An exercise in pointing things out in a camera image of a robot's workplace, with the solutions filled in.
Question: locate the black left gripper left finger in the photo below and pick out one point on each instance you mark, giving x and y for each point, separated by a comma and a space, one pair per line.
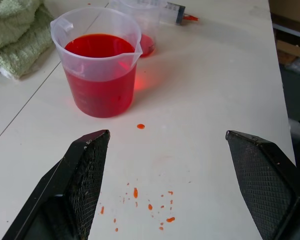
77, 180

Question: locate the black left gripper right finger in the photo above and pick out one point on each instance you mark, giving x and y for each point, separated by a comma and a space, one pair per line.
267, 182

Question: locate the plastic beaker with red liquid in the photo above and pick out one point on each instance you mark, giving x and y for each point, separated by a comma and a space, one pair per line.
100, 75

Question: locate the clear plastic beaker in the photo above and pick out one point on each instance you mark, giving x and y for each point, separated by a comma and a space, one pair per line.
147, 30

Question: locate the clear plastic syringe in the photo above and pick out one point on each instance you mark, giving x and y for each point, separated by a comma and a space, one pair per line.
176, 12

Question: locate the light green towel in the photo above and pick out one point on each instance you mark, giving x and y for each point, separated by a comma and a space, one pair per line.
15, 37

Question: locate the brown cardboard box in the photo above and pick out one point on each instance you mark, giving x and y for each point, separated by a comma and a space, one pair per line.
290, 25

